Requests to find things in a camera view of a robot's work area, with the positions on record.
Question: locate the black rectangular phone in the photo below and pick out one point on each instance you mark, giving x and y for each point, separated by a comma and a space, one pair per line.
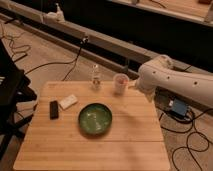
54, 113

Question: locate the green ceramic bowl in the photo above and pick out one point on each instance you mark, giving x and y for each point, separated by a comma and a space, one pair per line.
95, 119

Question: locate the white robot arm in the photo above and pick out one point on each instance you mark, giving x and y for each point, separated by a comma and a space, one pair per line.
159, 72

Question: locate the long metal rail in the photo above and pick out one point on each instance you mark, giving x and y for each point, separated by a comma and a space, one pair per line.
123, 28

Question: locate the white device on rail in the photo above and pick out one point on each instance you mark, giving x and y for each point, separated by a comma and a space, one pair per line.
57, 16

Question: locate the black chair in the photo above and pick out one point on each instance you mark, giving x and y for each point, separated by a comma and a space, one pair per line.
14, 88

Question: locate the clear plastic water bottle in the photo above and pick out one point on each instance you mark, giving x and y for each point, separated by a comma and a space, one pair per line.
96, 77

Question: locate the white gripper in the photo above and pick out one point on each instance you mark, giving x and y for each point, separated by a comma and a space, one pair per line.
136, 85

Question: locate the white rectangular box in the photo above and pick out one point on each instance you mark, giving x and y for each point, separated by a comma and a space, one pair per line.
68, 101

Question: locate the blue electronic box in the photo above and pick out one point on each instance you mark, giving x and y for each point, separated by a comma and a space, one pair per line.
178, 108

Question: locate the translucent plastic cup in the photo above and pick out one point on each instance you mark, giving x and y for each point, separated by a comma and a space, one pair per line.
120, 82

